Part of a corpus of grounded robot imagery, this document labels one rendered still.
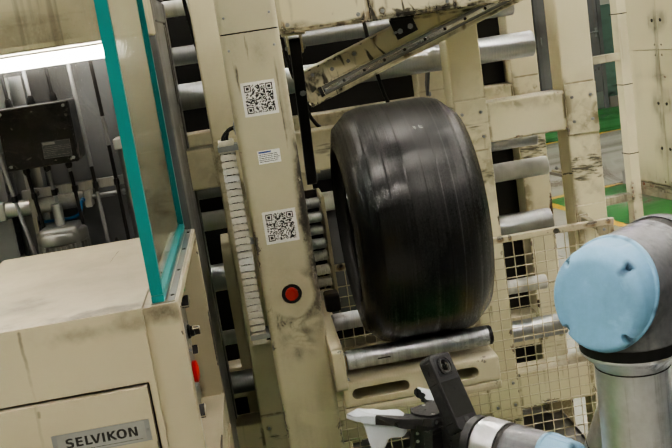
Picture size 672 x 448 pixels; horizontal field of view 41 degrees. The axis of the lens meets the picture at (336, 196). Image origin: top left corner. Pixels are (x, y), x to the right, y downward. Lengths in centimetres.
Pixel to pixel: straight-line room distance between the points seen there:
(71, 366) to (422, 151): 87
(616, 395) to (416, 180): 91
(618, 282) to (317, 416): 127
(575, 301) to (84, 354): 75
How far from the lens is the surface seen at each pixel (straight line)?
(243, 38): 198
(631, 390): 108
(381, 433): 137
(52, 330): 143
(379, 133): 194
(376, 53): 241
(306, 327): 209
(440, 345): 207
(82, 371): 144
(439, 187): 188
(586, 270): 102
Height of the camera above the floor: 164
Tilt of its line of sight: 11 degrees down
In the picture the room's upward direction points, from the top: 9 degrees counter-clockwise
